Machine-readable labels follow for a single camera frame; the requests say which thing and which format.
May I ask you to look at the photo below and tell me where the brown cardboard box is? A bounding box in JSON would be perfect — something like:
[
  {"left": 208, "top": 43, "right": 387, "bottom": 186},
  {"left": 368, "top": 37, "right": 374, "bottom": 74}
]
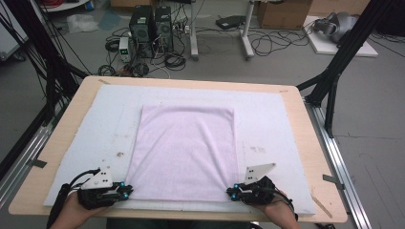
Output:
[{"left": 256, "top": 0, "right": 313, "bottom": 31}]

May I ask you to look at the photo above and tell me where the person's right hand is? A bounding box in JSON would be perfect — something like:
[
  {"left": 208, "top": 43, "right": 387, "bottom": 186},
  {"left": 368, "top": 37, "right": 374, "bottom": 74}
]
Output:
[{"left": 253, "top": 189, "right": 303, "bottom": 229}]

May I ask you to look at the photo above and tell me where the black floor cable tangle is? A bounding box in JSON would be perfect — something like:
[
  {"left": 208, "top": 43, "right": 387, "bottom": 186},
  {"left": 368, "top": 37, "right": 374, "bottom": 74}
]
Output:
[{"left": 116, "top": 27, "right": 192, "bottom": 79}]

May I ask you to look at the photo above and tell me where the black cable coil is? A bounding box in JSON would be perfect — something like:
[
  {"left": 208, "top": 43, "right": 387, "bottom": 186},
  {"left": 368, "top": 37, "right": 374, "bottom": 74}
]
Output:
[
  {"left": 96, "top": 64, "right": 117, "bottom": 77},
  {"left": 163, "top": 52, "right": 187, "bottom": 72}
]

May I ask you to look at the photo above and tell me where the aluminium rail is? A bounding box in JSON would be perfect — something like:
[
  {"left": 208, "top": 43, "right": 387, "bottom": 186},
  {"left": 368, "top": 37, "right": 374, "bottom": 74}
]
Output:
[
  {"left": 305, "top": 100, "right": 373, "bottom": 229},
  {"left": 0, "top": 104, "right": 66, "bottom": 209}
]

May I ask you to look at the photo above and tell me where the long black floor cable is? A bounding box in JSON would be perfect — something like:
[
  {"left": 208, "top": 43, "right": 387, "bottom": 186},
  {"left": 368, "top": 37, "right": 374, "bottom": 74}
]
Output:
[{"left": 249, "top": 28, "right": 315, "bottom": 58}]

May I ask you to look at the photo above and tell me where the black metal frame stand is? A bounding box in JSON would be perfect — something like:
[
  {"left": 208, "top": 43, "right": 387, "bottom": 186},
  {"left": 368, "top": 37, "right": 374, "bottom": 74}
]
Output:
[
  {"left": 295, "top": 0, "right": 399, "bottom": 138},
  {"left": 0, "top": 0, "right": 91, "bottom": 126}
]

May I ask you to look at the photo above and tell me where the small white power supply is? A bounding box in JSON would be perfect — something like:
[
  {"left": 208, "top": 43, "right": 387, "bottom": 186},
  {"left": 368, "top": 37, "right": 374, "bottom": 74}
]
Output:
[{"left": 118, "top": 36, "right": 132, "bottom": 63}]

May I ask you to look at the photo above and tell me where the black tape strip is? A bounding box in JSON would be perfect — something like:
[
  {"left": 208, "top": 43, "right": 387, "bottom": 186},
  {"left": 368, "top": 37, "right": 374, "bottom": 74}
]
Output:
[
  {"left": 322, "top": 174, "right": 346, "bottom": 191},
  {"left": 26, "top": 158, "right": 48, "bottom": 169}
]

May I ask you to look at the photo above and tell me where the clear plastic bag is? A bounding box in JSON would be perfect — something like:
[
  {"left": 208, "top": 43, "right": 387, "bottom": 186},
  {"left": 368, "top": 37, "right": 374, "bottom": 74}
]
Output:
[{"left": 66, "top": 13, "right": 100, "bottom": 34}]

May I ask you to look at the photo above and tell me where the white foam mat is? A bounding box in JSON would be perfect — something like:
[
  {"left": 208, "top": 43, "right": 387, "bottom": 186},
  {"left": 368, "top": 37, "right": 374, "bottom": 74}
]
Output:
[{"left": 42, "top": 84, "right": 317, "bottom": 217}]

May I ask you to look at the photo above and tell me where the white desk leg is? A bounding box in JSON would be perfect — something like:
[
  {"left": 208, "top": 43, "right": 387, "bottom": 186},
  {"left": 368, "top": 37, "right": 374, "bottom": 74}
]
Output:
[
  {"left": 188, "top": 0, "right": 201, "bottom": 61},
  {"left": 239, "top": 0, "right": 256, "bottom": 60}
]

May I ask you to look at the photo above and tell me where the white floor board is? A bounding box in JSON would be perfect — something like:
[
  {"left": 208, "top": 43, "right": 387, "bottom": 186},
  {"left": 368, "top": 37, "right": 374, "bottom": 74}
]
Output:
[{"left": 303, "top": 14, "right": 379, "bottom": 58}]

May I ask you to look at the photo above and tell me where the round white table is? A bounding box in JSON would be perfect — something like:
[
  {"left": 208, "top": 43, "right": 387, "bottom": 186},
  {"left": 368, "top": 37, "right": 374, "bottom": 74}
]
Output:
[{"left": 40, "top": 0, "right": 91, "bottom": 13}]

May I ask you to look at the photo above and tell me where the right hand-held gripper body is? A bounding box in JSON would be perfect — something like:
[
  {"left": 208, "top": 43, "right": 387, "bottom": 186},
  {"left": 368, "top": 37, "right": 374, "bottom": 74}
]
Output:
[{"left": 238, "top": 162, "right": 277, "bottom": 206}]

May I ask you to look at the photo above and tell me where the black computer tower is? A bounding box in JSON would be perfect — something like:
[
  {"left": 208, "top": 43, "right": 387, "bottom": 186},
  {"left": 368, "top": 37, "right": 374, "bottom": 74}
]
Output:
[
  {"left": 154, "top": 6, "right": 175, "bottom": 53},
  {"left": 128, "top": 5, "right": 156, "bottom": 59}
]

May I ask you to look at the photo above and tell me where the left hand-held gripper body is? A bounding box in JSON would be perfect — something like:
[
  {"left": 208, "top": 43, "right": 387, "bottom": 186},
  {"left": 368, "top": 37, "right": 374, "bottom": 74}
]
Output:
[{"left": 77, "top": 166, "right": 124, "bottom": 211}]

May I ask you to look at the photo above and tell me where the lilac cat print towel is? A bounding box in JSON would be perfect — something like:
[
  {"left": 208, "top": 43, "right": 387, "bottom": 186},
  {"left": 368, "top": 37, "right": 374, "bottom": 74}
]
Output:
[{"left": 125, "top": 103, "right": 241, "bottom": 203}]

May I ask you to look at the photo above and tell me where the left hand-held gripper cable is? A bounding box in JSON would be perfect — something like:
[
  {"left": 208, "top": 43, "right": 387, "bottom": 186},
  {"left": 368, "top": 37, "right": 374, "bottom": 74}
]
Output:
[{"left": 46, "top": 168, "right": 102, "bottom": 229}]

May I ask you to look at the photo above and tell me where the flat black device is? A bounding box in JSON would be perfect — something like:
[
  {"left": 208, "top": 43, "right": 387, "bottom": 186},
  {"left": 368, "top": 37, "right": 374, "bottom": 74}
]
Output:
[{"left": 215, "top": 14, "right": 246, "bottom": 31}]

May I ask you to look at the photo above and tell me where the grey headset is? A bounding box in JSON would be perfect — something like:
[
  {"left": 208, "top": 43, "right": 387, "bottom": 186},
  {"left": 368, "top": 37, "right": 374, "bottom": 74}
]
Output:
[{"left": 312, "top": 11, "right": 360, "bottom": 45}]

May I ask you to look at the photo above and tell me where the person's left hand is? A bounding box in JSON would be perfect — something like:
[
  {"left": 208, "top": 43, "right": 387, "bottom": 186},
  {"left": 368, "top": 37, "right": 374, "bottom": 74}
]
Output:
[{"left": 49, "top": 192, "right": 110, "bottom": 229}]

